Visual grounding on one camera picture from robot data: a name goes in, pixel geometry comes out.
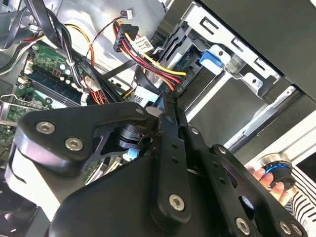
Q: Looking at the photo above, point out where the person's hand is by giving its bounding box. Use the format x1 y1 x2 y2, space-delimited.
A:
252 167 285 206

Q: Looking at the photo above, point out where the black disk data wire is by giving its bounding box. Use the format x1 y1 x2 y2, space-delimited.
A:
101 60 173 104

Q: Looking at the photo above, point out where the round black tool blue ring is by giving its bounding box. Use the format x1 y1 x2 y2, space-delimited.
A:
256 152 297 193

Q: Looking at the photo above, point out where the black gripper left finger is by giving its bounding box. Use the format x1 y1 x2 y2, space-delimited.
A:
14 93 194 227

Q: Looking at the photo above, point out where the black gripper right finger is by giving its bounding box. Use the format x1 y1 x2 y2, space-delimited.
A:
174 98 309 237

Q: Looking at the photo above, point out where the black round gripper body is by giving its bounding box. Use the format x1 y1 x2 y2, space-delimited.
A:
48 155 238 237

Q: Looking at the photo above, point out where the red yellow disk power wire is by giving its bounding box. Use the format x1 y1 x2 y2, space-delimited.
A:
112 21 191 100

